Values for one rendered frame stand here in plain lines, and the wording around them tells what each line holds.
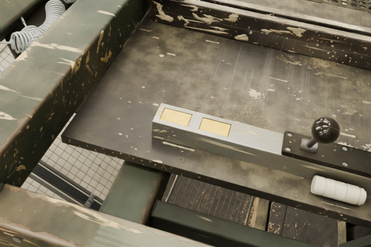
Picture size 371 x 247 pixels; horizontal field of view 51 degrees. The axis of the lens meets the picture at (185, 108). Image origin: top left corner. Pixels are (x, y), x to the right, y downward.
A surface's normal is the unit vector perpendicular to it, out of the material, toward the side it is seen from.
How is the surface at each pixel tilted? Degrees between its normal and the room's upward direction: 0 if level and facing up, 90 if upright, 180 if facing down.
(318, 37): 90
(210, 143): 90
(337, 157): 57
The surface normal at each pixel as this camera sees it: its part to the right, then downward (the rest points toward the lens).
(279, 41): -0.27, 0.65
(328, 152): 0.08, -0.72
